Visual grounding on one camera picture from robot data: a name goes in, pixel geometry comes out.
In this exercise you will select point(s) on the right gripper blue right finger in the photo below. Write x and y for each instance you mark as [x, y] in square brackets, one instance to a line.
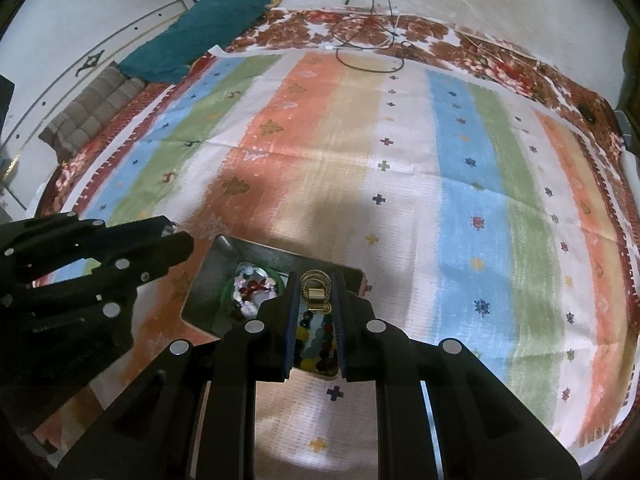
[369, 348]

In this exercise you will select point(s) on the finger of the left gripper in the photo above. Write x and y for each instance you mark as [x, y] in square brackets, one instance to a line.
[50, 232]
[128, 256]

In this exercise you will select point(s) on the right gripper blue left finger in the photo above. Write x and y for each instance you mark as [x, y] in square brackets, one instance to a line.
[259, 350]

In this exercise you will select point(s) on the gold ring clasp charm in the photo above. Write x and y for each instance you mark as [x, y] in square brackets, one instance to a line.
[316, 288]

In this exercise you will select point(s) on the green jade bangle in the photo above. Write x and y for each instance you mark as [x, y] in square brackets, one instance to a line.
[243, 294]

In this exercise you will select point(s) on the silver metal tin box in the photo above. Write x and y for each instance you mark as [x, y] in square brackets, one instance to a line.
[315, 346]

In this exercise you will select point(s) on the white headboard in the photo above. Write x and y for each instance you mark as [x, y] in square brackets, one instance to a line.
[29, 161]

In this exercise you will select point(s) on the brown striped pillow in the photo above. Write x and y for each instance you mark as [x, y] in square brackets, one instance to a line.
[94, 107]

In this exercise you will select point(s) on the striped colourful cloth mat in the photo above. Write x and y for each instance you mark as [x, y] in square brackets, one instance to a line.
[375, 199]

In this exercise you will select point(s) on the teal blanket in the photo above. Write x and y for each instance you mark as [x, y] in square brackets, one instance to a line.
[167, 58]

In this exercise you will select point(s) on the red floral bedsheet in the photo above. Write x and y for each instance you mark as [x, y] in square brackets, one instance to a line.
[400, 35]

